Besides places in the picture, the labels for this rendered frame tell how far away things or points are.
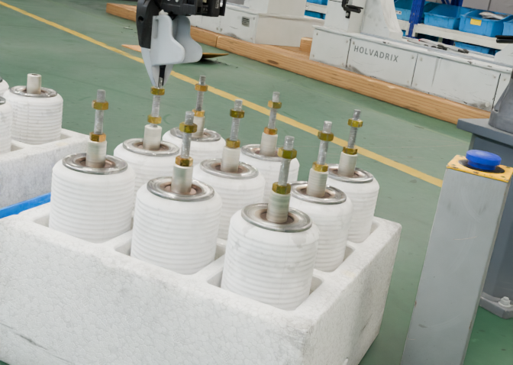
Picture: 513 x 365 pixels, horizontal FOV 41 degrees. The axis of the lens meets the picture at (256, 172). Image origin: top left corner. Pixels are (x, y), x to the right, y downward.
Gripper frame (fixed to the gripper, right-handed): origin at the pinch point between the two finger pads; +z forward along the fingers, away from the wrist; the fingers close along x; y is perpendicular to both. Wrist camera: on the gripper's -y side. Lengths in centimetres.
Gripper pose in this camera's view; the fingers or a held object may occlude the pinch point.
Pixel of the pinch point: (155, 74)
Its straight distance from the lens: 90.7
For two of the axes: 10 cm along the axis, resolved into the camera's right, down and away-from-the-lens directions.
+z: -1.4, 9.5, 2.8
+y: 8.8, 2.5, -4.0
